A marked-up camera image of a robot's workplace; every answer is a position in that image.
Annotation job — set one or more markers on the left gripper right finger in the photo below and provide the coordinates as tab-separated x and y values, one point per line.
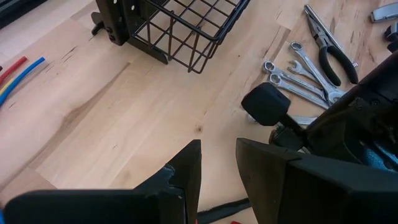
326	199

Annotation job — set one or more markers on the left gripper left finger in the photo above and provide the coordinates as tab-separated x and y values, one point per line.
109	208

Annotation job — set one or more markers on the black metal pegboard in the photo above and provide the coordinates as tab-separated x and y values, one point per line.
115	18

